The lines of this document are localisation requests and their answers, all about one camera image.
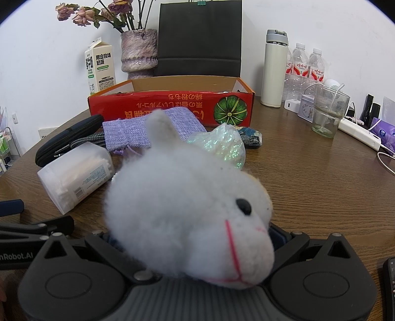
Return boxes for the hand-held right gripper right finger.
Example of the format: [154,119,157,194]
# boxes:
[268,223,354,275]

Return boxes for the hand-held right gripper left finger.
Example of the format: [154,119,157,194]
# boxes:
[43,231,161,285]

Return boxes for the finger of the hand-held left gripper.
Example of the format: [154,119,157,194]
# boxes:
[0,199,24,214]
[0,215,75,239]

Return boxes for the black zip case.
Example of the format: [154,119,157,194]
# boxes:
[35,114,105,168]

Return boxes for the white and yellow plush toy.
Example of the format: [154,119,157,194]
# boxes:
[106,109,275,290]

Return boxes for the iridescent plastic bag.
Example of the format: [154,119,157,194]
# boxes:
[187,123,246,170]

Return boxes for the purple linen pouch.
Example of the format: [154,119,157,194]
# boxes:
[102,107,207,152]

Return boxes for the red cardboard box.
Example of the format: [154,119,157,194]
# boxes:
[87,76,256,128]

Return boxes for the clear cotton swab box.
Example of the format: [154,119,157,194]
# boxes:
[37,141,114,215]

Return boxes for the clear glass cup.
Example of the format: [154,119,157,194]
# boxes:
[311,83,351,138]

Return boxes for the small white rabbit tin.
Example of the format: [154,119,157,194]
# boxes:
[297,94,316,123]

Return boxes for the white power strip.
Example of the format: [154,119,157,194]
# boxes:
[338,118,382,152]

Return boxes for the glass straw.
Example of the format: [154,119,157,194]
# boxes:
[320,83,345,130]

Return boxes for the purple tissue pack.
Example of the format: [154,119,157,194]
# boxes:
[369,117,395,149]

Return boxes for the black cosmetic tube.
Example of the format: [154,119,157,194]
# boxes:
[369,103,382,128]
[359,94,375,125]

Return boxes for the white round gadget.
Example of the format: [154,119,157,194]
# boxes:
[323,79,344,93]

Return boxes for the white thermos bottle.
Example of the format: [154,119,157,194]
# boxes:
[260,29,289,108]

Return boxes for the white milk carton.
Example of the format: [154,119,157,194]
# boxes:
[84,36,117,96]

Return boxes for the purple ribbed vase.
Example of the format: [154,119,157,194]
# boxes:
[120,28,159,80]

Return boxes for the dried pink flowers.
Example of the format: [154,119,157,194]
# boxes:
[56,0,155,34]

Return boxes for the black paper bag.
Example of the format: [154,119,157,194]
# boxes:
[153,0,243,78]

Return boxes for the wire storage rack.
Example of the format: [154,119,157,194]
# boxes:
[0,106,22,177]

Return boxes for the white wall outlet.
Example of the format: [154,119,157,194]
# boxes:
[38,126,59,140]

